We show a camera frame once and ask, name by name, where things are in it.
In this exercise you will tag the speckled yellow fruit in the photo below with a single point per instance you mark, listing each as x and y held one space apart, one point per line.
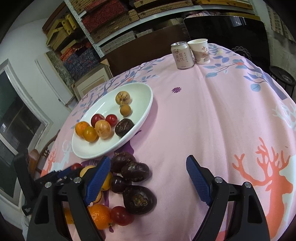
123 97

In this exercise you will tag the red plum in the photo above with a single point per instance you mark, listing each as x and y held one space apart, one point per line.
112 119
97 117

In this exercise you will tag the dark mangosteen front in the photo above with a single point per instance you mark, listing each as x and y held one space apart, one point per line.
138 200

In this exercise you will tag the pale yellow round fruit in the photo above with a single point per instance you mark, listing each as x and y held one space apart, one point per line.
85 169

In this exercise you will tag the cardboard framed box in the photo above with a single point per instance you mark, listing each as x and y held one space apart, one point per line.
95 77

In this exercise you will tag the red tomato front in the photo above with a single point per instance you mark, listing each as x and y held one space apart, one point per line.
120 216

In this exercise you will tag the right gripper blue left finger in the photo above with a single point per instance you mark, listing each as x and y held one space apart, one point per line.
94 178

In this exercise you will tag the black board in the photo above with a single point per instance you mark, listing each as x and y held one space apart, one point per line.
247 37

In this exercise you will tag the metal storage shelf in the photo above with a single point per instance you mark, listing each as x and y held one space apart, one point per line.
101 21

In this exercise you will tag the small yellow orange fruit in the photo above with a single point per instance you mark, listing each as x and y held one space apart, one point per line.
90 134

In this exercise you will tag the small orange mandarin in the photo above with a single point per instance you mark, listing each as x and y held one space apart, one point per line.
80 127

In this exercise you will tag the paper cup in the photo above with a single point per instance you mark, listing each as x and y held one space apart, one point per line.
200 50

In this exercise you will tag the yellow orange left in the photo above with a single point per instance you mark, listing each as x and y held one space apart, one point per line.
107 183

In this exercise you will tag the white oval plate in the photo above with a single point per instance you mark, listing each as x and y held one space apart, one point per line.
141 102

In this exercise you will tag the orange mandarin right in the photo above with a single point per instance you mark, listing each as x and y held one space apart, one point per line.
101 216

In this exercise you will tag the small dark plum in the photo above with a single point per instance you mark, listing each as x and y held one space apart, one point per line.
119 184

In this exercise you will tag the wooden chair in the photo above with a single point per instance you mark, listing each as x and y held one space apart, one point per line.
35 157

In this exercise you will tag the small tan fruit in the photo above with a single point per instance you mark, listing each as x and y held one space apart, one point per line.
125 110

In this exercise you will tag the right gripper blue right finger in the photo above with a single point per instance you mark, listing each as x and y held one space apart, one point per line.
201 179

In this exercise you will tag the small red tomato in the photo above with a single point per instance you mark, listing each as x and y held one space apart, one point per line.
76 166

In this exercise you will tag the pink deer tablecloth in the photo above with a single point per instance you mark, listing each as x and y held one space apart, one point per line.
230 115

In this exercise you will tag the large yellow passion fruit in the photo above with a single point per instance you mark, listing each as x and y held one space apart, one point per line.
103 129

